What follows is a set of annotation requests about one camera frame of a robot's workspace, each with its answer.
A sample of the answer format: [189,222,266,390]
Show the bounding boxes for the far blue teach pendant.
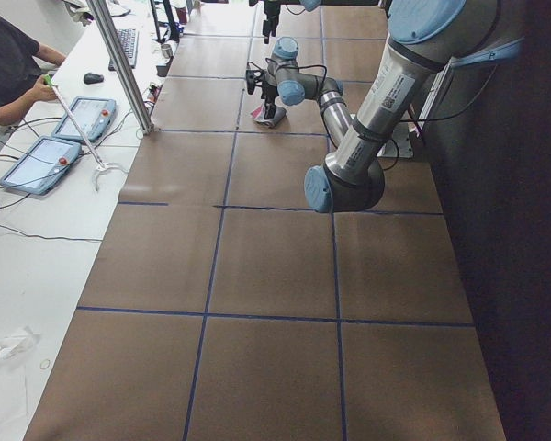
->
[51,96,117,143]

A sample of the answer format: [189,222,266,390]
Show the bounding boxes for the aluminium frame post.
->
[86,0,154,135]

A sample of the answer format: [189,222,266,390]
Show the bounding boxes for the black keyboard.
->
[117,28,139,69]

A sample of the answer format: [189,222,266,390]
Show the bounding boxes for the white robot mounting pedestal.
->
[377,122,414,159]

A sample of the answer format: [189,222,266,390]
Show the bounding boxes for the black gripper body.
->
[264,0,281,23]
[245,63,279,108]

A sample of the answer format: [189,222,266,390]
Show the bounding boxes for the pink towel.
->
[250,105,287,129]

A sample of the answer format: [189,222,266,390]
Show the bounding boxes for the near blue teach pendant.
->
[0,136,82,195]

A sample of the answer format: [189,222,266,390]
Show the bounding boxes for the blue teach pendant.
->
[0,136,82,195]
[51,96,117,143]

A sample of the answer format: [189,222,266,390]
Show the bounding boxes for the reacher grabber stick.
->
[43,74,129,192]

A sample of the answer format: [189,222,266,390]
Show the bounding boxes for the small metal cup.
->
[160,43,174,59]

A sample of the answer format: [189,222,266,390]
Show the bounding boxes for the seated person in black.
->
[0,17,65,126]

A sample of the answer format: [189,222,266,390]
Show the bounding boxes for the black computer mouse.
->
[83,73,104,85]

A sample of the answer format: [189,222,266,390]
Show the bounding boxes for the crumpled white tissue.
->
[0,326,41,361]

